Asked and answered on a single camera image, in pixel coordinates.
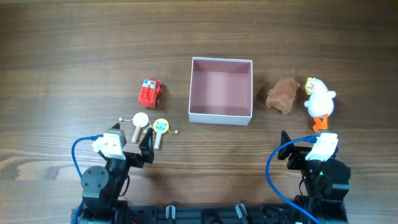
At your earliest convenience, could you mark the yellow cat rattle drum toy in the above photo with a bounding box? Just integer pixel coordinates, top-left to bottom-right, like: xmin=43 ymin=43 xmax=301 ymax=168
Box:
xmin=144 ymin=118 xmax=178 ymax=149

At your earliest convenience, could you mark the white rattle drum toy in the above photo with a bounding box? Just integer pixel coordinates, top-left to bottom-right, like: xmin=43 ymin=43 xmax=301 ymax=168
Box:
xmin=119 ymin=112 xmax=149 ymax=143

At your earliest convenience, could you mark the red toy fire truck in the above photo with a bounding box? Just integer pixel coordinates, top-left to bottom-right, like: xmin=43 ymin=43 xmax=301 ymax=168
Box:
xmin=138 ymin=78 xmax=163 ymax=108

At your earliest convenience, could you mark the white plush duck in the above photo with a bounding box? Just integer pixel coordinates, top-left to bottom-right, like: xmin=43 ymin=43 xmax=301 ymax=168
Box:
xmin=304 ymin=77 xmax=336 ymax=132

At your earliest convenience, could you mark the brown plush toy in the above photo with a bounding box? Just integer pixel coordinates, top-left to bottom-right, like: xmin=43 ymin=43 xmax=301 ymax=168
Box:
xmin=265 ymin=77 xmax=300 ymax=114

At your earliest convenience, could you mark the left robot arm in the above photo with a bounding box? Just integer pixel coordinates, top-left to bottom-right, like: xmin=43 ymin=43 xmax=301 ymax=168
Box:
xmin=71 ymin=123 xmax=154 ymax=223

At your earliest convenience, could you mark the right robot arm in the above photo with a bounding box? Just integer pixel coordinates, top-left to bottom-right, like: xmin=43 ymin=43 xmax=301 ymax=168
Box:
xmin=277 ymin=131 xmax=351 ymax=223

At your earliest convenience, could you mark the pink cardboard box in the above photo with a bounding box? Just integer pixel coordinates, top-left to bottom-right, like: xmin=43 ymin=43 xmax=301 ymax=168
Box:
xmin=188 ymin=57 xmax=253 ymax=126

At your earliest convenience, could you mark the right blue cable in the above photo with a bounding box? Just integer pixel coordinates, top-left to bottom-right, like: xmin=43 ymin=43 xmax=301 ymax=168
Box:
xmin=265 ymin=135 xmax=321 ymax=224

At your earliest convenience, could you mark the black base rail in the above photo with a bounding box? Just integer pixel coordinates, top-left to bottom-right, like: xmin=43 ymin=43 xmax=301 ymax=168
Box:
xmin=71 ymin=202 xmax=349 ymax=224

